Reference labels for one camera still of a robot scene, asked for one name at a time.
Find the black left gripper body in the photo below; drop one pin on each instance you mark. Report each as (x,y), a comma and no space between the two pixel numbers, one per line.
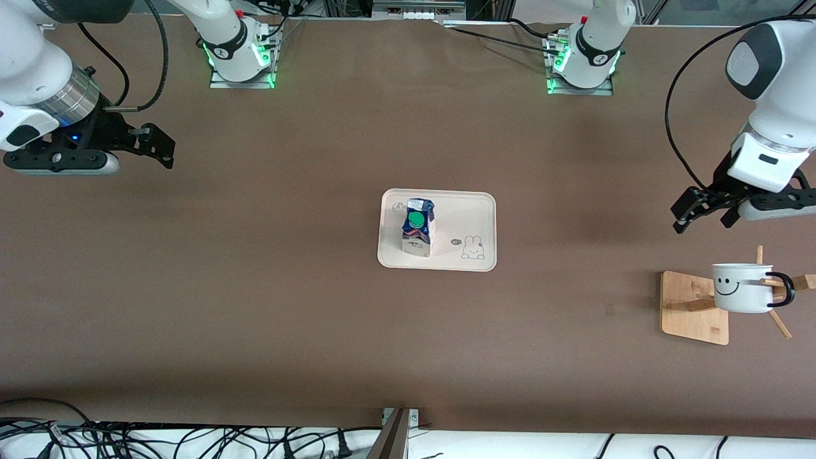
(722,180)

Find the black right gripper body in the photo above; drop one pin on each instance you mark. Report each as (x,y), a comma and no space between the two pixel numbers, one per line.
(104,129)

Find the white smiley face cup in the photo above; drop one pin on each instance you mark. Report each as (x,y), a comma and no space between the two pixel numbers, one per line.
(739,290)

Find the blue milk carton green cap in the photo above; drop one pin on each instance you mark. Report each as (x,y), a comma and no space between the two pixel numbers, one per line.
(417,239)

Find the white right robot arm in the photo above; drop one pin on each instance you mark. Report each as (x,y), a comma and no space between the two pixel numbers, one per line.
(25,64)

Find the cream rabbit print tray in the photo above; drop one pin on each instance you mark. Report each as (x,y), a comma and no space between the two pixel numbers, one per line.
(465,217)

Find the wooden mug stand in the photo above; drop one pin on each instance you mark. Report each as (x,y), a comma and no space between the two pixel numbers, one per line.
(692,319)

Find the grey metal box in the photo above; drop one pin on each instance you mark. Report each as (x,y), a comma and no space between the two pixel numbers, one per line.
(417,9)

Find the black power plug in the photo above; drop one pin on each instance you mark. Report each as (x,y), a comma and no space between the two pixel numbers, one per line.
(344,449)

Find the grey aluminium strut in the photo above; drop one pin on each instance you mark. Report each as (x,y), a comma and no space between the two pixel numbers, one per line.
(392,440)

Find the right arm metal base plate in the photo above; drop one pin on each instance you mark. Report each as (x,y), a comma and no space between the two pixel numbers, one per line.
(242,84)

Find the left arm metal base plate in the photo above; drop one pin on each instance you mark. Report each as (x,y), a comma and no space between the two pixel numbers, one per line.
(580,92)

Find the silver metal bracket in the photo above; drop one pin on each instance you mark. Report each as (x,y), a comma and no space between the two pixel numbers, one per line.
(414,417)

